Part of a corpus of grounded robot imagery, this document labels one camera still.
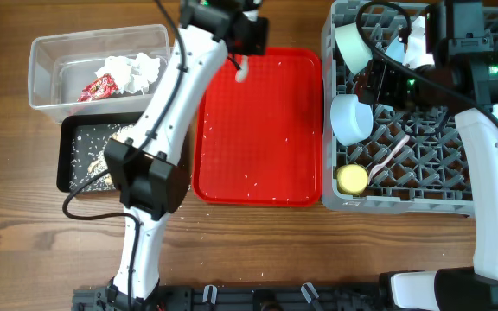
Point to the green bowl with food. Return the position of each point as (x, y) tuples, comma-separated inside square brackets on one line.
[(353, 49)]

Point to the yellow plastic cup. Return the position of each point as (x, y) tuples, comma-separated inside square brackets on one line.
[(351, 179)]

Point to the clear plastic bin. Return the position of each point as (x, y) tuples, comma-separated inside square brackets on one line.
[(60, 66)]

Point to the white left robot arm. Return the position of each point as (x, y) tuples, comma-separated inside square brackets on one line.
[(144, 162)]

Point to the white tissue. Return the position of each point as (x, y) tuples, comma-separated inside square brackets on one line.
[(131, 75)]

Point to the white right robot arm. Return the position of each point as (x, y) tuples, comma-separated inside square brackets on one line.
[(464, 79)]

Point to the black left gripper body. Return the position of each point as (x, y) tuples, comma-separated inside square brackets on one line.
[(254, 37)]

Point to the light blue plate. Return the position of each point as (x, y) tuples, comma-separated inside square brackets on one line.
[(396, 50)]

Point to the white plastic spoon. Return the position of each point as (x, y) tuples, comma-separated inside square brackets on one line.
[(378, 167), (242, 73)]

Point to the grey plastic dishwasher rack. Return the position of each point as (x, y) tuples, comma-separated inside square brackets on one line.
[(429, 175)]

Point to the red candy wrapper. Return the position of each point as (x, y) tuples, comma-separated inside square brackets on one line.
[(103, 87)]

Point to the pile of rice food waste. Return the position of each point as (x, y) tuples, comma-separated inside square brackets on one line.
[(87, 152)]

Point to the red plastic tray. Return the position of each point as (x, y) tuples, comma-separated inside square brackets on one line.
[(259, 142)]

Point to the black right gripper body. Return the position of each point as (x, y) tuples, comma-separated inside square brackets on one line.
[(377, 85)]

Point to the light blue bowl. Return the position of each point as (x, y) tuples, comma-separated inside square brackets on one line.
[(351, 120)]

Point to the black plastic tray bin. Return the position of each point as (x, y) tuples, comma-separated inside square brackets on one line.
[(67, 128)]

